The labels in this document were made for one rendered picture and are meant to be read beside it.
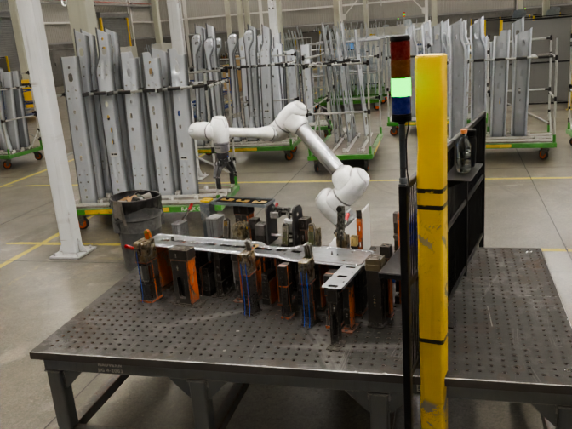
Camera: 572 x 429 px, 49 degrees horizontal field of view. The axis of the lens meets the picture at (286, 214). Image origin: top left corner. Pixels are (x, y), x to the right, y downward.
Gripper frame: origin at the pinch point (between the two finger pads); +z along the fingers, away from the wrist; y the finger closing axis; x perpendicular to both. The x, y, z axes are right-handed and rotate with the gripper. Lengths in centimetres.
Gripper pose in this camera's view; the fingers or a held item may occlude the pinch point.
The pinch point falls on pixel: (225, 184)
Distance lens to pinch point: 383.4
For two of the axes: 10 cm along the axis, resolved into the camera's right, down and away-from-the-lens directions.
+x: 8.5, 0.8, -5.2
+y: -5.2, 2.8, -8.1
